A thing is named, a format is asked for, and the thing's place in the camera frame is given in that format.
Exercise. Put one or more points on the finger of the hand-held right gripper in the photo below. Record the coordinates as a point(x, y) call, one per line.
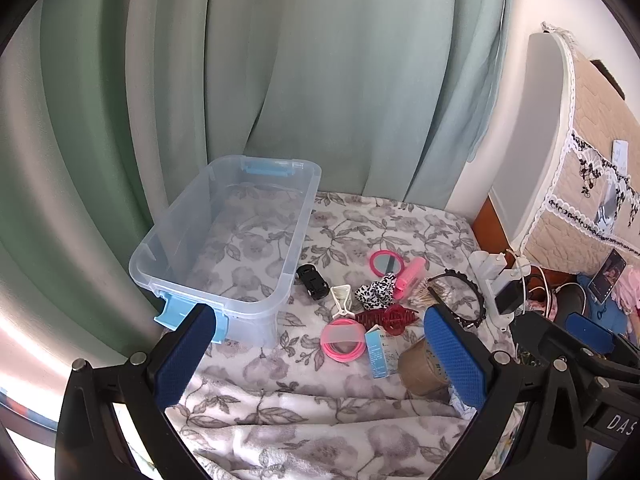
point(535, 330)
point(592, 332)

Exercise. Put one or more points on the white hair claw clip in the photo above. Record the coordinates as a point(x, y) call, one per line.
point(341, 296)

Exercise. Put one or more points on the pink cloth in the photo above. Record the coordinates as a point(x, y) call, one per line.
point(631, 285)

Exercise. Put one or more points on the bundle of cotton swabs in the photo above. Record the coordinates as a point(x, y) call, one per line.
point(425, 294)

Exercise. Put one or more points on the black toy car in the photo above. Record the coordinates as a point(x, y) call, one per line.
point(311, 281)

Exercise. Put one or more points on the black white spotted scrunchie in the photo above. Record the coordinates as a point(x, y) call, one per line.
point(372, 292)

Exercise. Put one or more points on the clear plastic container blue latches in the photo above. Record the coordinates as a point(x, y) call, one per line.
point(165, 240)

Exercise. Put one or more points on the pink round mirror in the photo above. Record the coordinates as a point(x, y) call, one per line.
point(386, 262)

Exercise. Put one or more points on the green curtain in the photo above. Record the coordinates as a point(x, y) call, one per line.
point(325, 85)

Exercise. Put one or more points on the smartphone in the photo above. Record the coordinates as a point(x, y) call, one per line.
point(607, 275)

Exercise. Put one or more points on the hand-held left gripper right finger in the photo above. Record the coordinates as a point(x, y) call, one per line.
point(455, 360)

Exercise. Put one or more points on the pink comb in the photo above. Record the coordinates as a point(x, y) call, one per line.
point(410, 277)

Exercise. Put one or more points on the beige quilted lace cover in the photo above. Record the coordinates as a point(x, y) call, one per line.
point(600, 110)

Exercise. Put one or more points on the wooden nightstand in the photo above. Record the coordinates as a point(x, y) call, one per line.
point(492, 230)

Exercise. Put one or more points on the black power adapter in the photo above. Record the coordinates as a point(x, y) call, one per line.
point(509, 299)

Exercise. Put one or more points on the brown tape roll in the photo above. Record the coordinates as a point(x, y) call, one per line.
point(420, 367)

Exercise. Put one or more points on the grey floral blanket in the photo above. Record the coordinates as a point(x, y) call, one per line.
point(300, 395)

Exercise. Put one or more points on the white headboard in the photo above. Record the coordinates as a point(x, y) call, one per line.
point(535, 135)

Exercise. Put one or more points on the dark red hair claw clip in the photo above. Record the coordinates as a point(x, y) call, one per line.
point(392, 317)

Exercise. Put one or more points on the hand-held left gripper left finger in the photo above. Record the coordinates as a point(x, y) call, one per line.
point(185, 355)

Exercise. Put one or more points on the small blue white box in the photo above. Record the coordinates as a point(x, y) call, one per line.
point(377, 355)

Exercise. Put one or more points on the black headband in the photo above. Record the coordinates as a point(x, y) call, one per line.
point(479, 305)

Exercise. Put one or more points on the white power strip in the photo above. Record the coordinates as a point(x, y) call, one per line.
point(487, 272)

